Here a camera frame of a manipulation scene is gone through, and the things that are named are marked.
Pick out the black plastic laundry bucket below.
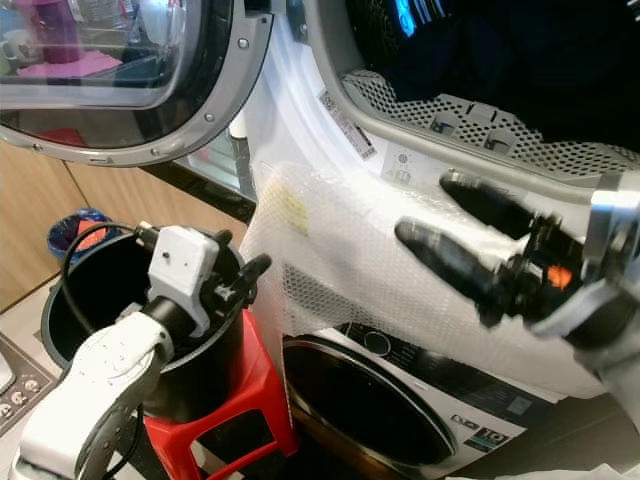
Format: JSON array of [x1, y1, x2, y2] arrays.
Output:
[[40, 225, 253, 423]]

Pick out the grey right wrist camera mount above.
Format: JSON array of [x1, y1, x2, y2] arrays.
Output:
[[528, 170, 640, 351]]

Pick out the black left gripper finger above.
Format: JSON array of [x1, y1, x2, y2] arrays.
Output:
[[232, 252, 274, 301]]

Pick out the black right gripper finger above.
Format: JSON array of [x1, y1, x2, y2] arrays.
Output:
[[394, 217, 513, 324], [439, 171, 541, 241]]

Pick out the grey patterned floor mat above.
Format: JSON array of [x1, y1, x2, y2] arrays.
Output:
[[0, 335, 58, 433]]

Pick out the red plastic stool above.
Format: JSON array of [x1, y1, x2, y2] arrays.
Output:
[[144, 310, 302, 480]]

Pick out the orange rubbish piece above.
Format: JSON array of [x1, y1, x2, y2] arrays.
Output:
[[74, 219, 107, 250]]

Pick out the grey perforated lint filter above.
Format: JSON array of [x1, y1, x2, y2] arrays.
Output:
[[340, 70, 640, 183]]

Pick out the clear bubble wrap sheet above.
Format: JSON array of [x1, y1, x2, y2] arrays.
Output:
[[240, 160, 607, 401]]

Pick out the white barcode sticker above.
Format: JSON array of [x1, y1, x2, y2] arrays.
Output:
[[317, 89, 378, 162]]

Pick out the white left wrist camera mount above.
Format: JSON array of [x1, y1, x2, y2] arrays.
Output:
[[148, 225, 224, 313]]

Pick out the round silver dryer door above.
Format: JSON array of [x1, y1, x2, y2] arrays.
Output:
[[0, 0, 277, 169]]

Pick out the blue waste bin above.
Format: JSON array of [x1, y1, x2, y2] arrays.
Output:
[[46, 207, 117, 264]]

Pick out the white dryer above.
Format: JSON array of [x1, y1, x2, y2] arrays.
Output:
[[238, 0, 640, 403]]

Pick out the white washing machine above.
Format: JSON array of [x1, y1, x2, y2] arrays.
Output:
[[278, 320, 553, 480]]

